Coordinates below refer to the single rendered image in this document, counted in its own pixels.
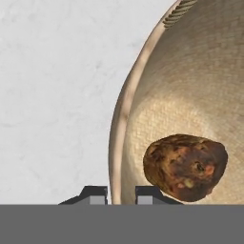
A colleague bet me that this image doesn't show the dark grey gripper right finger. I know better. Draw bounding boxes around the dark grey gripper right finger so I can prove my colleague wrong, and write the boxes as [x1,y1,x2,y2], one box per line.
[134,185,185,206]

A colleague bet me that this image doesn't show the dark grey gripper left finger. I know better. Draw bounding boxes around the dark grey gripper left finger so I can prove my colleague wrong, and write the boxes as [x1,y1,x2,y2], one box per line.
[58,185,109,206]

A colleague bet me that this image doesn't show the beige woven basket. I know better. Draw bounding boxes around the beige woven basket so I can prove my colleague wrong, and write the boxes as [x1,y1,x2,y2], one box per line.
[108,0,244,206]

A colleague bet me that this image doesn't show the brown bread loaf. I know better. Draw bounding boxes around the brown bread loaf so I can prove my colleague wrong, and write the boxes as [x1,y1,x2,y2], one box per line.
[142,133,229,203]

